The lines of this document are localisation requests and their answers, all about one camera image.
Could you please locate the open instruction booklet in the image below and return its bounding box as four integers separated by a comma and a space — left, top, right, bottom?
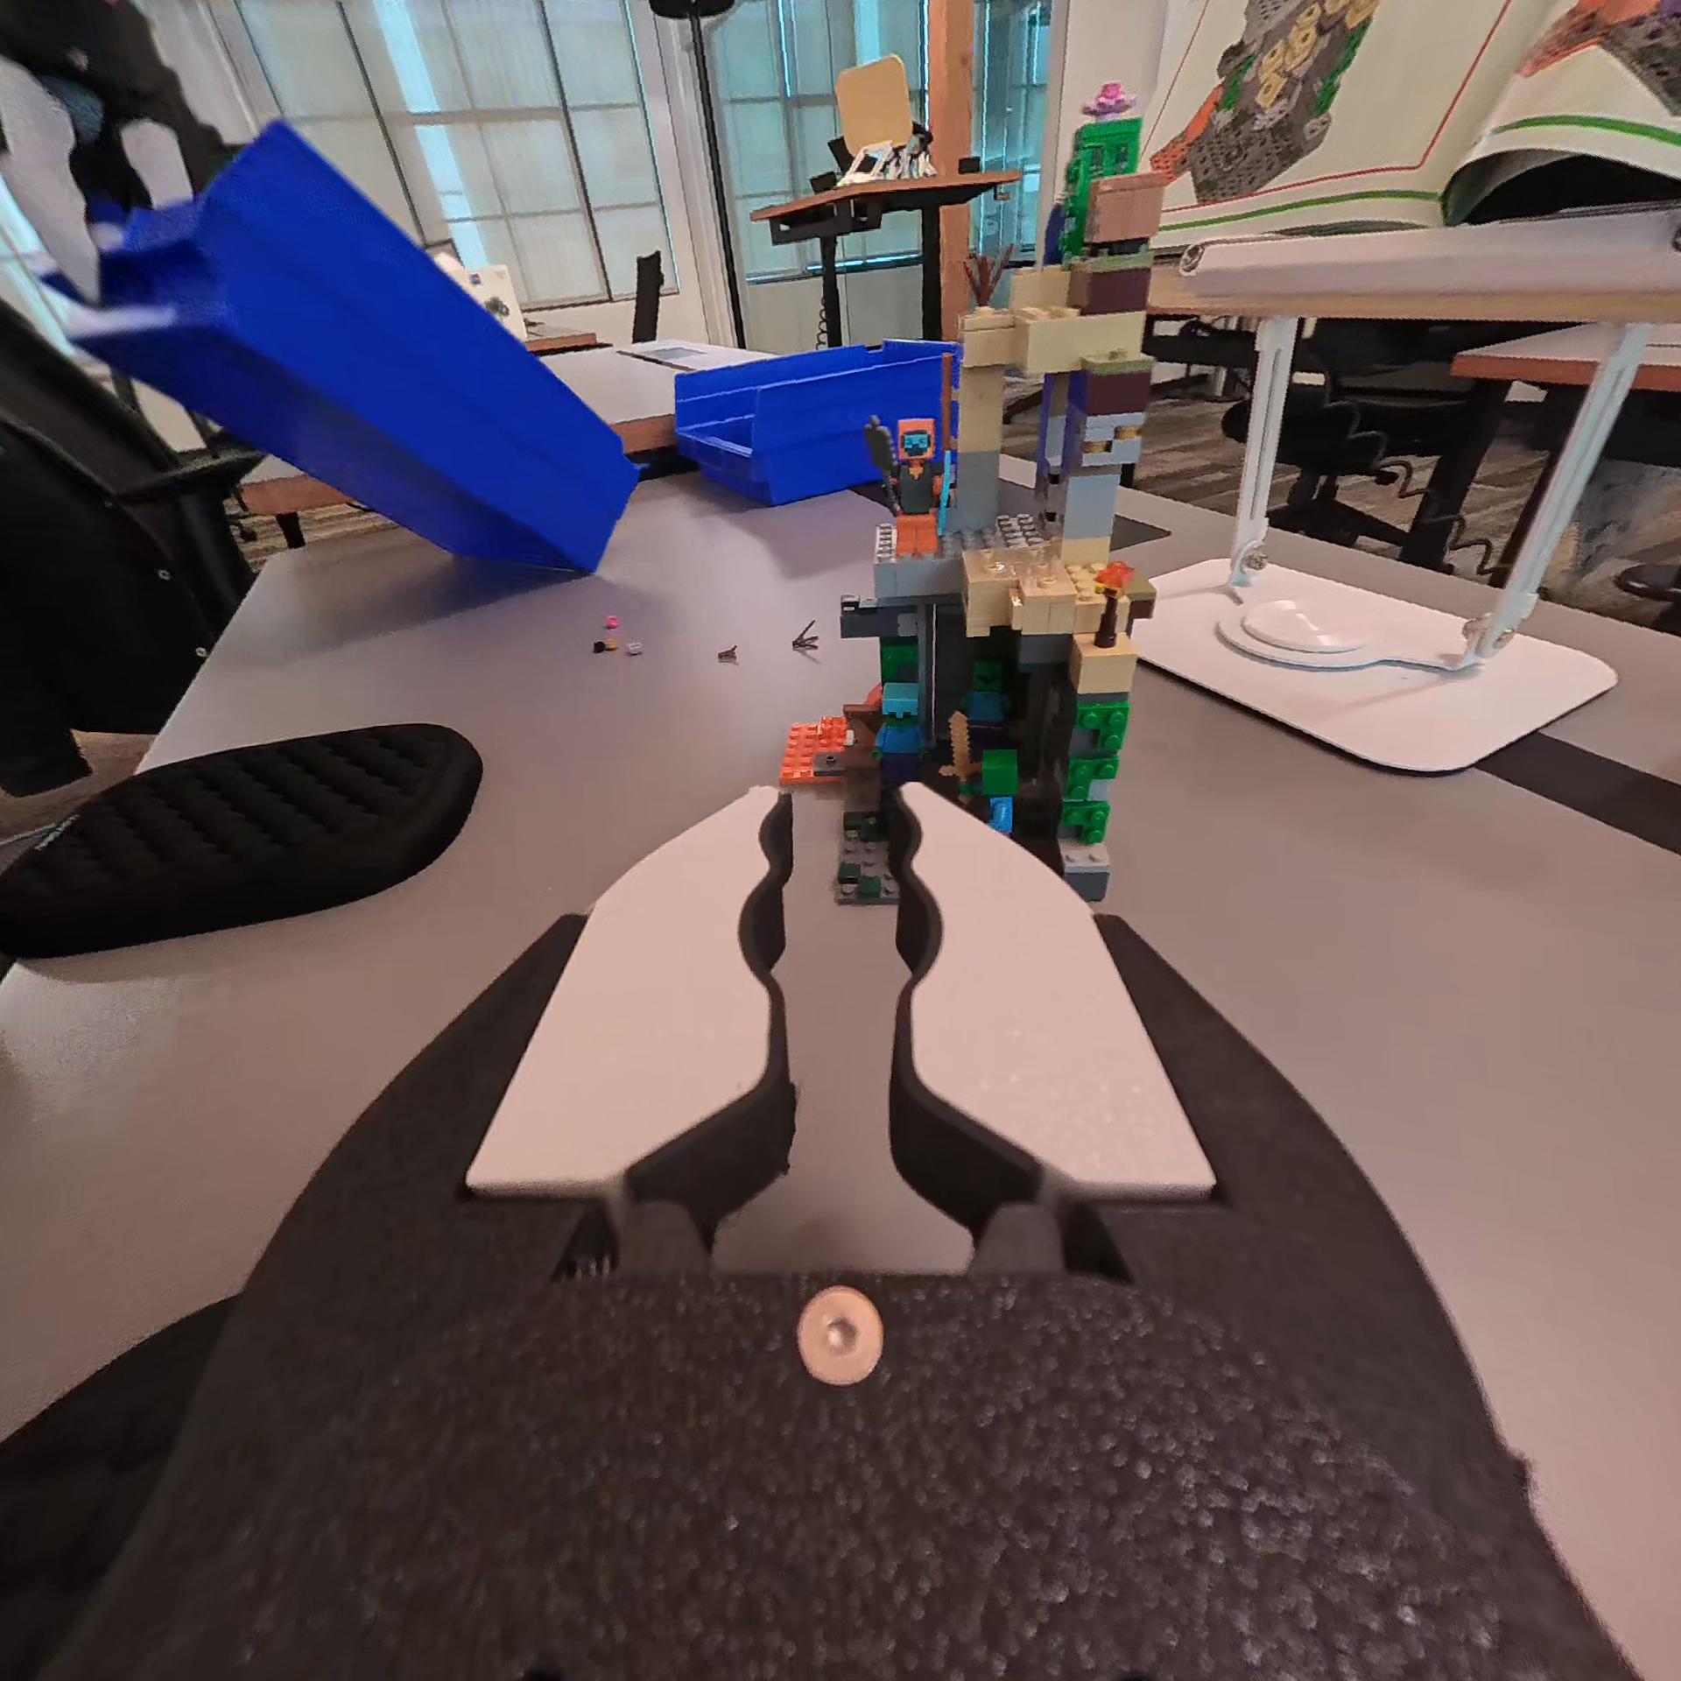
1155, 0, 1681, 237

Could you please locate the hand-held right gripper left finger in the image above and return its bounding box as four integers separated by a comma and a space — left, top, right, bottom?
467, 784, 800, 1248

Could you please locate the orange toy minifigure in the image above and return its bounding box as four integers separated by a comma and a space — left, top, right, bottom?
860, 411, 953, 559

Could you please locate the wooden pillar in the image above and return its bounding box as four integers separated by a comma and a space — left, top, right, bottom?
924, 0, 980, 343

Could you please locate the blue plastic bin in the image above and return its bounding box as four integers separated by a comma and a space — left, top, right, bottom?
673, 338, 967, 506
67, 119, 641, 573

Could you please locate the beige flat panel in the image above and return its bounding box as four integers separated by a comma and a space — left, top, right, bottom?
834, 56, 910, 147

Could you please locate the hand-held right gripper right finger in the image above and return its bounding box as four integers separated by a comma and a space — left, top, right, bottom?
890, 781, 1218, 1271

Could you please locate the white book stand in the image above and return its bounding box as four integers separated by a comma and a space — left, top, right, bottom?
1132, 208, 1681, 773

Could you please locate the black floor lamp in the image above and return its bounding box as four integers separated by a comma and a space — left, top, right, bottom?
650, 0, 753, 354

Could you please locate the glass window wall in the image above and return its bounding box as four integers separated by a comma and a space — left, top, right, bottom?
138, 0, 1053, 346

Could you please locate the toy brick tower model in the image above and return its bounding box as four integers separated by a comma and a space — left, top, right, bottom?
777, 78, 1160, 908

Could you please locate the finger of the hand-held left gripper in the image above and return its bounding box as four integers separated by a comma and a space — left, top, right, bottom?
0, 62, 107, 305
113, 118, 202, 220

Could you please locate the wooden standing desk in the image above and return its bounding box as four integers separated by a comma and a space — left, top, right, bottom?
751, 168, 1023, 349

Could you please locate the wooden top office desk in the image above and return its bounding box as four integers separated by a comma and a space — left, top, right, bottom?
1143, 293, 1681, 585

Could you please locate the black office chair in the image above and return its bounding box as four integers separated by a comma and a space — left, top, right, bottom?
0, 300, 264, 797
1221, 348, 1430, 524

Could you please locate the zombie minifigure with golden sword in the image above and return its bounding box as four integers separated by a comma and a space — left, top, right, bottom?
949, 707, 1023, 835

